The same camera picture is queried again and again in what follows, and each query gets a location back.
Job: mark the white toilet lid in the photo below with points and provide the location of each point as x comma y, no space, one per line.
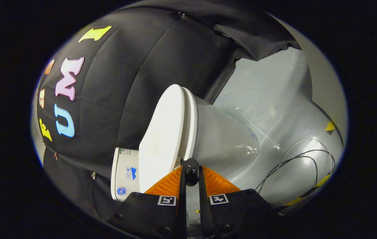
162,132

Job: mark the yellow black tape strip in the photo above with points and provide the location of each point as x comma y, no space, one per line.
322,181

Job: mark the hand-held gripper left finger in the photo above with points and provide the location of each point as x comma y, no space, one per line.
182,199

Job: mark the small yellow black tape piece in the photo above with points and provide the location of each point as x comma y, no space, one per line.
330,126

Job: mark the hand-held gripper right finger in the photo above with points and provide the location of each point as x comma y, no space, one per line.
203,205

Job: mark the white ceramic toilet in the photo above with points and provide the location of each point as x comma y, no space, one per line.
221,139

